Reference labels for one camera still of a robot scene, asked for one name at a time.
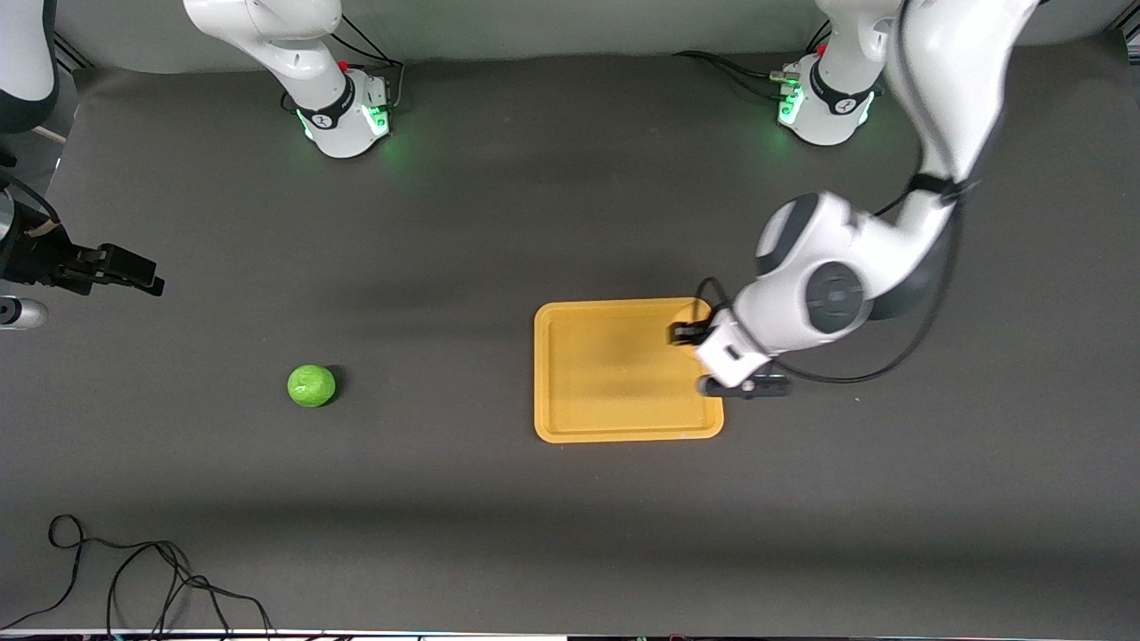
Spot black cables at right arm base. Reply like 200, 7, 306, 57
281, 13, 406, 115

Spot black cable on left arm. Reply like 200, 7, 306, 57
693, 0, 972, 385

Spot black cables at left arm base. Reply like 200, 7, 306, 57
672, 18, 834, 103

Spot black cables at arm base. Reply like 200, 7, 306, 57
281, 13, 406, 115
672, 18, 834, 103

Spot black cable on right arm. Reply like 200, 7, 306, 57
0, 169, 61, 234

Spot orange-yellow plastic tray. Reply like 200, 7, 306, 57
533, 297, 725, 444

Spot dark grey table mat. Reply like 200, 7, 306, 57
0, 36, 1140, 635

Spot loose thin black cable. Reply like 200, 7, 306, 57
0, 515, 275, 638

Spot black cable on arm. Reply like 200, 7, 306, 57
0, 169, 61, 234
693, 0, 972, 385

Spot green apple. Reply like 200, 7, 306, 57
287, 364, 338, 410

